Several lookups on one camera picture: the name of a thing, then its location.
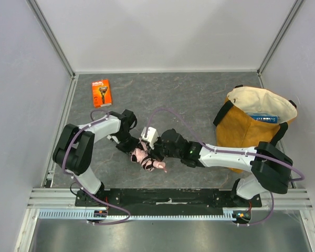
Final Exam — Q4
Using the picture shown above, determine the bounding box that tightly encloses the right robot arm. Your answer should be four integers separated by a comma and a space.
151, 129, 292, 200

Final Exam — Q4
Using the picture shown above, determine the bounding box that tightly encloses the white slotted cable duct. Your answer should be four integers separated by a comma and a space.
38, 208, 240, 221

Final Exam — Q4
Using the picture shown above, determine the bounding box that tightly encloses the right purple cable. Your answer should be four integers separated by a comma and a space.
144, 107, 306, 227

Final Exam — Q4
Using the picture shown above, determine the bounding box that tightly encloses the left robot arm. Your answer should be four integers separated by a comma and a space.
52, 109, 139, 195

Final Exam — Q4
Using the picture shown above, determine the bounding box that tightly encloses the pink folding umbrella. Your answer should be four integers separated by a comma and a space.
130, 142, 167, 173

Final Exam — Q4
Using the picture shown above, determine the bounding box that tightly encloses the orange Gillette razor box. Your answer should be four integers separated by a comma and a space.
91, 79, 113, 108

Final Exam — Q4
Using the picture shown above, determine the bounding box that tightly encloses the purple cable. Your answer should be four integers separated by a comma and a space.
144, 107, 306, 227
62, 109, 132, 227

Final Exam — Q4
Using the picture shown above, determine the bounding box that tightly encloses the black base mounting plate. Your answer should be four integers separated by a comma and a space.
75, 187, 263, 214

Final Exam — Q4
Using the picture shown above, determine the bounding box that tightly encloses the blue Harry's razor box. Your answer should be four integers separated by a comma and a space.
247, 112, 279, 123

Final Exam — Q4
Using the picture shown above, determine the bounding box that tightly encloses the orange canvas tote bag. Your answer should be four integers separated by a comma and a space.
213, 85, 298, 174

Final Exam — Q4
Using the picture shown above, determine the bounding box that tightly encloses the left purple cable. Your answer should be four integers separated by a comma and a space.
62, 109, 132, 227

